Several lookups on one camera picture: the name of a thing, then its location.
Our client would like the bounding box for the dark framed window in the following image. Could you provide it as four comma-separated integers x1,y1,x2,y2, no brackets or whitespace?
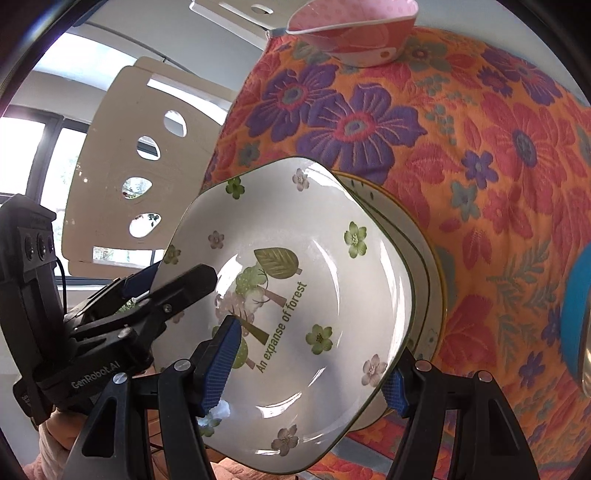
0,111,93,197

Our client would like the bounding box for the black cable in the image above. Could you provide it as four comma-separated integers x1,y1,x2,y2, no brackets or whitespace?
54,256,69,315

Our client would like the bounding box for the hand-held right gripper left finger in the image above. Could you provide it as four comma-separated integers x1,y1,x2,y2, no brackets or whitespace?
67,315,244,480

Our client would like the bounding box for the white square tree-print plate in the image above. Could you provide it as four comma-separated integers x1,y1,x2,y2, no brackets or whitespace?
342,182,437,432
150,157,416,469

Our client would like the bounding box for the round blue-flower plate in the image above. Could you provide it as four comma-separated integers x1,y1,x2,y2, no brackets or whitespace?
332,170,448,365

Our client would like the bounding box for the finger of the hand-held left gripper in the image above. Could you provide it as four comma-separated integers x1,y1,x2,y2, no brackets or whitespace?
74,264,219,340
62,265,162,326

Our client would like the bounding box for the blue steel bowl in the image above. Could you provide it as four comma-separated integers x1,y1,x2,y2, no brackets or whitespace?
560,256,591,400

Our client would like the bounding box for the orange floral quilted mat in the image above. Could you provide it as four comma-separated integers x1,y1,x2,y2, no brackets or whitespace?
201,25,591,480

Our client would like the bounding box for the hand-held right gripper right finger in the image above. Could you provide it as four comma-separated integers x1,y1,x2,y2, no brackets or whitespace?
381,348,541,480

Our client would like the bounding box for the white chair with holes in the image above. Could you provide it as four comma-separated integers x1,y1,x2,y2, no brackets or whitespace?
62,56,241,278
188,0,305,28

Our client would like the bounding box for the pink dotted bowl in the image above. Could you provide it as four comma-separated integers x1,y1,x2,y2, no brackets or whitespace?
285,0,419,66

